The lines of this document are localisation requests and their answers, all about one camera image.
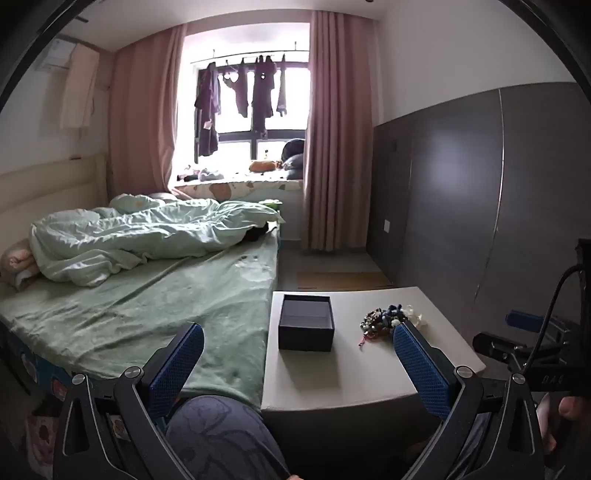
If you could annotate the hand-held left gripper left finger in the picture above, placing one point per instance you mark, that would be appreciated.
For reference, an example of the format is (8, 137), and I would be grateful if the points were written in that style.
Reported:
(180, 364)

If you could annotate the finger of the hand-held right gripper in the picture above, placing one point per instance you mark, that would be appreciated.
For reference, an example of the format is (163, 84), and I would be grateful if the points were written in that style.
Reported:
(524, 319)
(491, 345)

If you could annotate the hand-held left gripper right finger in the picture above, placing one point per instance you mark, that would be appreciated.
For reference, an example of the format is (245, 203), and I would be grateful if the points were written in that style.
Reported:
(418, 364)

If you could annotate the pile of beaded jewelry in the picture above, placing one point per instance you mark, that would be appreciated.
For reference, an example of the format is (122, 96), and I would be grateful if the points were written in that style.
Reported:
(382, 319)

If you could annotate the black jewelry box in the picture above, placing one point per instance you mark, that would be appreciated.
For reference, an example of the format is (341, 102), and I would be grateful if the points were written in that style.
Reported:
(304, 340)

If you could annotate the person's right hand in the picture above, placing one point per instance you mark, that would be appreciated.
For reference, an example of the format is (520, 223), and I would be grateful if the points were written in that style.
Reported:
(571, 408)

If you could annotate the bed with green sheet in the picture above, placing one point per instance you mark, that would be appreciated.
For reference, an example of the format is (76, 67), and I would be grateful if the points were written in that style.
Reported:
(161, 300)

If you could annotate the white low table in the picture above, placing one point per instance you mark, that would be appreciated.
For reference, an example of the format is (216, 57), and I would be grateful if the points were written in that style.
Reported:
(351, 376)

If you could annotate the person's patterned trouser leg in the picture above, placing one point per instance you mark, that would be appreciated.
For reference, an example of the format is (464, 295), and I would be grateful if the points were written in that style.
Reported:
(221, 438)

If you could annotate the light green quilt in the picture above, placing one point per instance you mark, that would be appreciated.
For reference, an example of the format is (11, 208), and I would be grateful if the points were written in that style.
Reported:
(138, 230)

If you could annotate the grey wardrobe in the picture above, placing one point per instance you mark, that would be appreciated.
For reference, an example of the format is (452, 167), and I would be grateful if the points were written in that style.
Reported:
(461, 184)

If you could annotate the pink printed bag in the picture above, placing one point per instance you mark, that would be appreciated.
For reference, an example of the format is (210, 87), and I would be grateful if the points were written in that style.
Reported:
(41, 434)

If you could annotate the greyish pink pillow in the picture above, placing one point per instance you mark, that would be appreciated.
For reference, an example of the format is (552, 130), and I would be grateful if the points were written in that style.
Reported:
(162, 196)

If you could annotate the green packet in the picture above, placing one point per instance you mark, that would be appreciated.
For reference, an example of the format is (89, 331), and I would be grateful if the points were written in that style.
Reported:
(273, 205)

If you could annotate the printed window seat cushion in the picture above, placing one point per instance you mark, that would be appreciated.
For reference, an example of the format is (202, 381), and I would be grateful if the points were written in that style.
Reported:
(240, 188)

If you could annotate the grey clothes heap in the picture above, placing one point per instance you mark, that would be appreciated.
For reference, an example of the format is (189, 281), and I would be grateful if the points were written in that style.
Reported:
(205, 174)

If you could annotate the beige headboard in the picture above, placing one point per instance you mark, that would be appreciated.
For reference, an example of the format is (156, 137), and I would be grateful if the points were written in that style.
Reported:
(46, 184)

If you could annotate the grey round cushion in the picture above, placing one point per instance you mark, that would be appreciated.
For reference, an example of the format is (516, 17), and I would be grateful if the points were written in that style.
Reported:
(295, 168)

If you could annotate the window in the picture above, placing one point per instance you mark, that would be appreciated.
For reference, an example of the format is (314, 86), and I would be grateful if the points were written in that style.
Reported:
(231, 138)

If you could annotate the pink curtain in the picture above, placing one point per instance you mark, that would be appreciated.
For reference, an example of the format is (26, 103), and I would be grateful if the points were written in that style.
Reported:
(143, 115)
(337, 138)

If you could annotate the black round cushion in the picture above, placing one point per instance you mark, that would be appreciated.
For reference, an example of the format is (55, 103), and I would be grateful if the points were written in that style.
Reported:
(294, 147)

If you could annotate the long dark hanging garment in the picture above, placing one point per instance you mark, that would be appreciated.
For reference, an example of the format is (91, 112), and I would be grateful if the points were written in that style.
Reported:
(207, 110)

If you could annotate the dark hanging top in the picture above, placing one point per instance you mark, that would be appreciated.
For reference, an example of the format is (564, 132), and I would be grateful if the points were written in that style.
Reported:
(242, 92)

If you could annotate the dark hanging trousers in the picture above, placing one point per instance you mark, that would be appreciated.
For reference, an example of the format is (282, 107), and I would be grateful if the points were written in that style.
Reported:
(263, 97)

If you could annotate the beige cloth cover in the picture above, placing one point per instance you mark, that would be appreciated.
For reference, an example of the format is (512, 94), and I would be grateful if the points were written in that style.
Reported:
(78, 92)

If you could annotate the small dark hanging underwear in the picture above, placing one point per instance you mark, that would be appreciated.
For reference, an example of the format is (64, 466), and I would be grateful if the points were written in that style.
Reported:
(229, 77)

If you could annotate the narrow dark hanging garment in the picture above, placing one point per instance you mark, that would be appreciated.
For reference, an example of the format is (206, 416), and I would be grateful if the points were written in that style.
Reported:
(281, 87)

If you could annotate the clothes rod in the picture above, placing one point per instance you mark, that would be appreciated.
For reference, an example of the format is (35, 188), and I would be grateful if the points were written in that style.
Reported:
(258, 56)

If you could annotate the white air conditioner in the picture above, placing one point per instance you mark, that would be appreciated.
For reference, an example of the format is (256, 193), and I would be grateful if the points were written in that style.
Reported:
(53, 57)

